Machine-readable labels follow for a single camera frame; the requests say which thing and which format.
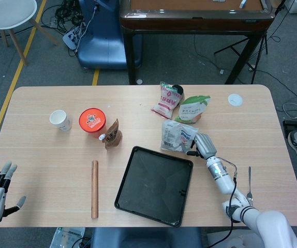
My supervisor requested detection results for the black tripod stand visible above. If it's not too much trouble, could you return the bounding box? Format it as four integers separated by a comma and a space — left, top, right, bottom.
214, 0, 286, 72

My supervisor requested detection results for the clear plastic bag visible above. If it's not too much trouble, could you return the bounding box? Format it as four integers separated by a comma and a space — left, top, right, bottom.
50, 226, 86, 248

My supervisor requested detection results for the white plastic chair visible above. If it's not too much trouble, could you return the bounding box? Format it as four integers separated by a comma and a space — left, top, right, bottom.
0, 0, 59, 67

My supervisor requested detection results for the white power strip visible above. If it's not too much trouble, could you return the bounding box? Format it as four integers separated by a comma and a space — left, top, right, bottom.
62, 22, 87, 51

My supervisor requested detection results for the white paper cup stack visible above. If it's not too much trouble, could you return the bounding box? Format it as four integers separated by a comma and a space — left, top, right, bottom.
49, 110, 71, 132

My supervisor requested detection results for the green white corn starch bag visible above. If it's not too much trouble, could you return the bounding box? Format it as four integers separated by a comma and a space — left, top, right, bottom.
174, 95, 212, 124

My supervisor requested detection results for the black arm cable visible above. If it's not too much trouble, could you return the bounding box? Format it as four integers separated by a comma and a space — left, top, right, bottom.
226, 160, 239, 248

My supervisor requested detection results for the white plastic powder bag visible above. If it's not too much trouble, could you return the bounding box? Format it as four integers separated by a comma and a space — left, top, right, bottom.
160, 119, 199, 153

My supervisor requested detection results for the black round jar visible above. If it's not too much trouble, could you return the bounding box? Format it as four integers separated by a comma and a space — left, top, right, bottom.
171, 84, 185, 100

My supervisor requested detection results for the white round table grommet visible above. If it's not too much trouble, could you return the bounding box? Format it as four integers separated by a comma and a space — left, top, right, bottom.
228, 93, 244, 106

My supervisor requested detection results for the brown peanut sauce pouch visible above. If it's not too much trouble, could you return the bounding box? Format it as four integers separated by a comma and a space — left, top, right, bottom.
98, 118, 123, 150

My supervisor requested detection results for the wooden rolling pin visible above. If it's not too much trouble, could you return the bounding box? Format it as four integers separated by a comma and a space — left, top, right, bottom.
91, 160, 99, 220

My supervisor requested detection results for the black cable tangle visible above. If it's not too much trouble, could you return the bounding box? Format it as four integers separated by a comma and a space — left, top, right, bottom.
41, 0, 87, 33

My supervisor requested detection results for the metal fork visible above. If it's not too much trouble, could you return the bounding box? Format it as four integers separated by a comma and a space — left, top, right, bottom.
246, 166, 254, 206

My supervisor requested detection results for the black square baking tray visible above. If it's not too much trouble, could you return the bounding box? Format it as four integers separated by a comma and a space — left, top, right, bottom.
114, 146, 194, 228

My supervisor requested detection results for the orange lidded tub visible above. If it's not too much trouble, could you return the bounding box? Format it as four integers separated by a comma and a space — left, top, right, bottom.
78, 107, 107, 139

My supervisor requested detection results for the brown mahjong table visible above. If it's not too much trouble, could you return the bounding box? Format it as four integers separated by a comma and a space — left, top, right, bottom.
119, 0, 273, 85

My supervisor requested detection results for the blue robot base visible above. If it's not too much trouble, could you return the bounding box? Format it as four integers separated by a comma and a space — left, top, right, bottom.
76, 0, 142, 71

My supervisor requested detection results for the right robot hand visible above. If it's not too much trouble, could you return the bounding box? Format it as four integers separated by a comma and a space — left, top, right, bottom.
186, 132, 217, 160

